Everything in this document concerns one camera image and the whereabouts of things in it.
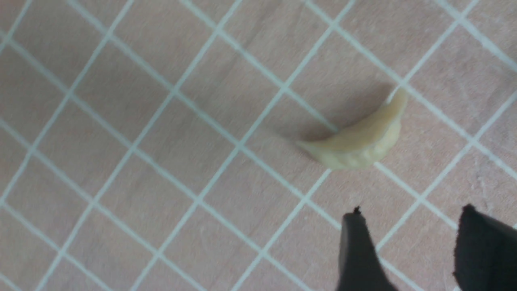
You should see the white dumpling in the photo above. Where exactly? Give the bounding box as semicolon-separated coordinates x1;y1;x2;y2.
296;88;409;170

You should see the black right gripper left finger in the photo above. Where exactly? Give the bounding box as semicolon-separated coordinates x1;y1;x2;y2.
336;206;396;291

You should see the pink checkered tablecloth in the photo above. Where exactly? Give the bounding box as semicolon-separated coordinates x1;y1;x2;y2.
1;0;516;291

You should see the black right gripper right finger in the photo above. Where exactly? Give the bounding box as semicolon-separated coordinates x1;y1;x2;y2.
454;204;517;291

